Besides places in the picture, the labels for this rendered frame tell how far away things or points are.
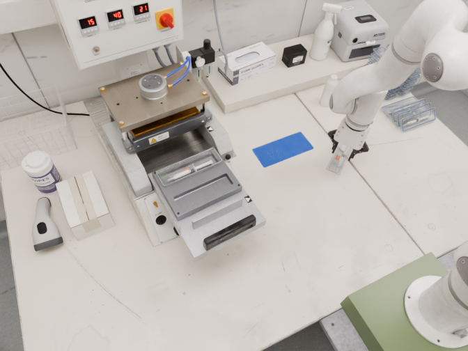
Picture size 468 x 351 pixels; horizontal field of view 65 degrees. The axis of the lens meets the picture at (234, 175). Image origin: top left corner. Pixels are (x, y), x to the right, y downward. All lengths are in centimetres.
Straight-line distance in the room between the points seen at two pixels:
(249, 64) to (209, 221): 82
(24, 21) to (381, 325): 140
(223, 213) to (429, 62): 59
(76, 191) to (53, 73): 53
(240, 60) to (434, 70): 99
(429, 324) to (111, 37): 115
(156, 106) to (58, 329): 67
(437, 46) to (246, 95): 93
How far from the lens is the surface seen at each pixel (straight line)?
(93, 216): 120
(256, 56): 166
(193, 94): 109
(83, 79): 164
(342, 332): 117
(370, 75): 109
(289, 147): 145
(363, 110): 119
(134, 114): 105
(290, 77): 168
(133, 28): 113
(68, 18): 107
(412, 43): 96
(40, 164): 129
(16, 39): 152
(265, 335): 112
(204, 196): 101
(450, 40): 78
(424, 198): 149
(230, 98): 154
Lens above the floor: 184
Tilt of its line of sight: 55 degrees down
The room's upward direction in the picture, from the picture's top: 5 degrees clockwise
